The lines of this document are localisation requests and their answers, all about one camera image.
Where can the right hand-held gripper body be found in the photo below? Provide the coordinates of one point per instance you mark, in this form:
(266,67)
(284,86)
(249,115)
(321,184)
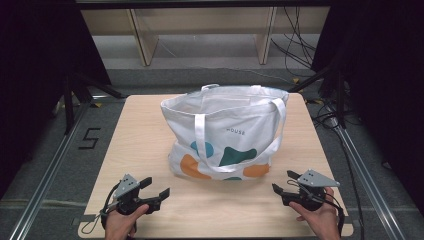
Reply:
(310,196)

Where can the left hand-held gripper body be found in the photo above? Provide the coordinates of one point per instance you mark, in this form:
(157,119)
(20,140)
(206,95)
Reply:
(128,200)

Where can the white tote bag coloured shapes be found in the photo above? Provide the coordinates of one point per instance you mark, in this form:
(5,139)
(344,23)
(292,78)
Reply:
(230,115)

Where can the person's right hand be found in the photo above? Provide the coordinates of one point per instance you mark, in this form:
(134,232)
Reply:
(321,221)

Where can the person's left hand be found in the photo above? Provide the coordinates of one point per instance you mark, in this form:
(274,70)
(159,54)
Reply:
(120,226)

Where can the black metal stand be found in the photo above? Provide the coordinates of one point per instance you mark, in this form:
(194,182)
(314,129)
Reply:
(69,106)
(339,100)

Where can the dark curtain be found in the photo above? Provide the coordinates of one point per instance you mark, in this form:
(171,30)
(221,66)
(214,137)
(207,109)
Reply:
(383,83)
(36,66)

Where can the light wooden shelf unit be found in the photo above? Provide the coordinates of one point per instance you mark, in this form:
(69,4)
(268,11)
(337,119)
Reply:
(143,36)

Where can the aluminium floor rail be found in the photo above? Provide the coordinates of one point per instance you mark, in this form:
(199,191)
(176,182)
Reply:
(366,183)
(50,173)

